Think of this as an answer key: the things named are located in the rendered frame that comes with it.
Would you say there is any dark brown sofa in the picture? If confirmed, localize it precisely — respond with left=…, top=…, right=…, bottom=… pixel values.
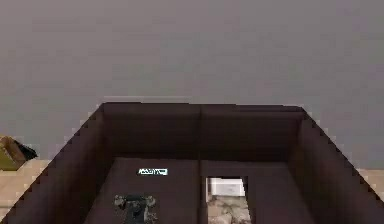
left=0, top=101, right=384, bottom=224

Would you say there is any white box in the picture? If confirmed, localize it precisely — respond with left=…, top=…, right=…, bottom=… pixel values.
left=207, top=177, right=247, bottom=198

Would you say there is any mottled grey beige cloth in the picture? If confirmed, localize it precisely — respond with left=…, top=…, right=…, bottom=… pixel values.
left=207, top=195, right=252, bottom=224

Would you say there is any grey black lumpy object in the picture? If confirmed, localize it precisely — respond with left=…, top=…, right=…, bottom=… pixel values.
left=113, top=194, right=158, bottom=224

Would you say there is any olive yellow black object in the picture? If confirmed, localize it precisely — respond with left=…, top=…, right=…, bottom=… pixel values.
left=0, top=134, right=39, bottom=172

